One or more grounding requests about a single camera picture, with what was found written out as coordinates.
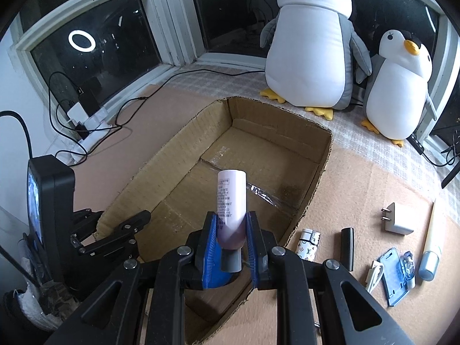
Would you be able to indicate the white checked cloth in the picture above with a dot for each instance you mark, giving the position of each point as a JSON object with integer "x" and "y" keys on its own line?
{"x": 215, "y": 82}

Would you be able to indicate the small penguin plush toy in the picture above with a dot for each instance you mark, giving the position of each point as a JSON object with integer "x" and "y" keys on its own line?
{"x": 391, "y": 97}

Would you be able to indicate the black inline remote control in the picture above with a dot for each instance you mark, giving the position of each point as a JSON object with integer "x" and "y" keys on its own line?
{"x": 417, "y": 144}

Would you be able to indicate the clear blue correction tape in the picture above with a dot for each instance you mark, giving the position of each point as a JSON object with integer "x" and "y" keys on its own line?
{"x": 409, "y": 267}

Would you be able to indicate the blue phone stand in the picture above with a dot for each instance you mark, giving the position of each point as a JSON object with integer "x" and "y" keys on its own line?
{"x": 393, "y": 276}

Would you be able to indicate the large penguin plush toy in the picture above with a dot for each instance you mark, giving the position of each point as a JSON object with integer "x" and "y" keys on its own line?
{"x": 305, "y": 50}

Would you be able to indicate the white plugged-in charger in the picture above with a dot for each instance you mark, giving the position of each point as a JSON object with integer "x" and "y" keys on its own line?
{"x": 77, "y": 112}

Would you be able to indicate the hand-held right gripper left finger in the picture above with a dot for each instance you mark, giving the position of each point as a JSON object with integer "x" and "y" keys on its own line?
{"x": 209, "y": 255}

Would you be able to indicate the white power strip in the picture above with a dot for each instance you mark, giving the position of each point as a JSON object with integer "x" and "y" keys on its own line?
{"x": 95, "y": 129}

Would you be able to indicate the cardboard box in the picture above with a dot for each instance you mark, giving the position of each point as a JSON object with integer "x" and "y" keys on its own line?
{"x": 251, "y": 143}

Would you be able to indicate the white charger adapter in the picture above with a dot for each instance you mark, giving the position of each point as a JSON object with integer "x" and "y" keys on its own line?
{"x": 400, "y": 221}

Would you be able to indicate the black tripod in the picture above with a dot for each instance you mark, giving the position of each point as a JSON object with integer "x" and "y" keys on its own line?
{"x": 452, "y": 174}

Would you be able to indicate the cream tube with blue cap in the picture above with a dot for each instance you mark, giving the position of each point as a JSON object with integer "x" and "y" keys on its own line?
{"x": 429, "y": 244}

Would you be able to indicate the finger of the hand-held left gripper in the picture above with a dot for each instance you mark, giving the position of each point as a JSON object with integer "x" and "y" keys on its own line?
{"x": 118, "y": 235}
{"x": 86, "y": 219}

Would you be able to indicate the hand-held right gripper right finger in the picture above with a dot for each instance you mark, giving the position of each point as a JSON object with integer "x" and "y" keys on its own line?
{"x": 252, "y": 255}

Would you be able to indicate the black stick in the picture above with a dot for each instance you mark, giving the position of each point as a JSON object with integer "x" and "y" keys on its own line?
{"x": 346, "y": 248}

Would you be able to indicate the patterned white lighter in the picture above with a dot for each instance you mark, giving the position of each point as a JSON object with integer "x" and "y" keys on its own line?
{"x": 308, "y": 244}

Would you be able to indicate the brown felt mat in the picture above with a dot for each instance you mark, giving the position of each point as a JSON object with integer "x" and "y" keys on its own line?
{"x": 359, "y": 187}

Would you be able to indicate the pink bottle with grey cap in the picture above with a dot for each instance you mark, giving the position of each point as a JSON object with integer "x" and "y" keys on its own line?
{"x": 230, "y": 205}

